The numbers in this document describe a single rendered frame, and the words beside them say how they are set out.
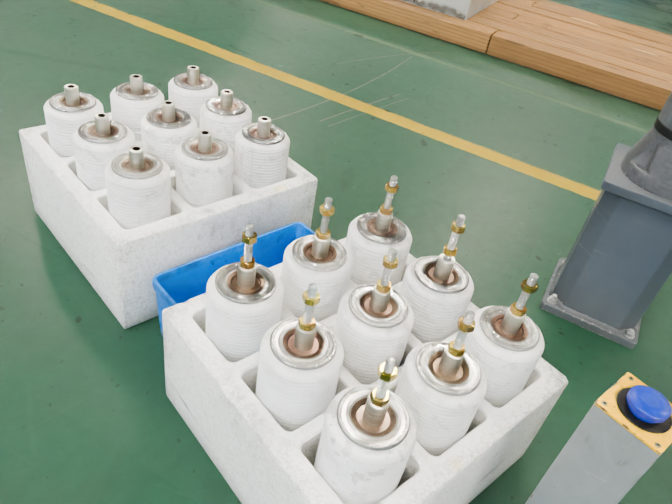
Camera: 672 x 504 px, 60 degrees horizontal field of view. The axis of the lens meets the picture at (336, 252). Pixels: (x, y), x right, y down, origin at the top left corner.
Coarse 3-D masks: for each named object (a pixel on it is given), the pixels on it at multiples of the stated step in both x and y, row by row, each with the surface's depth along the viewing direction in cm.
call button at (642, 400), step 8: (632, 392) 57; (640, 392) 57; (648, 392) 57; (656, 392) 57; (632, 400) 56; (640, 400) 56; (648, 400) 56; (656, 400) 56; (664, 400) 57; (632, 408) 56; (640, 408) 55; (648, 408) 55; (656, 408) 56; (664, 408) 56; (640, 416) 55; (648, 416) 55; (656, 416) 55; (664, 416) 55
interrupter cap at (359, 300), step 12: (360, 288) 74; (372, 288) 75; (348, 300) 72; (360, 300) 72; (396, 300) 73; (360, 312) 71; (372, 312) 71; (384, 312) 72; (396, 312) 72; (372, 324) 69; (384, 324) 70; (396, 324) 70
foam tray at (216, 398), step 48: (192, 336) 73; (192, 384) 76; (240, 384) 69; (528, 384) 80; (192, 432) 83; (240, 432) 68; (288, 432) 65; (480, 432) 69; (528, 432) 79; (240, 480) 73; (288, 480) 62; (432, 480) 63; (480, 480) 76
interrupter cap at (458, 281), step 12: (420, 264) 80; (432, 264) 80; (456, 264) 81; (420, 276) 78; (432, 276) 79; (456, 276) 79; (468, 276) 79; (432, 288) 76; (444, 288) 77; (456, 288) 77
